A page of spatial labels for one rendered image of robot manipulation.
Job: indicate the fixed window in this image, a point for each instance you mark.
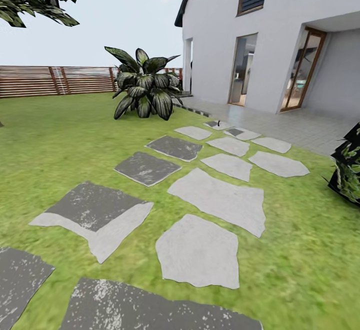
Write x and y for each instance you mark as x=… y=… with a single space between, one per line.
x=243 y=62

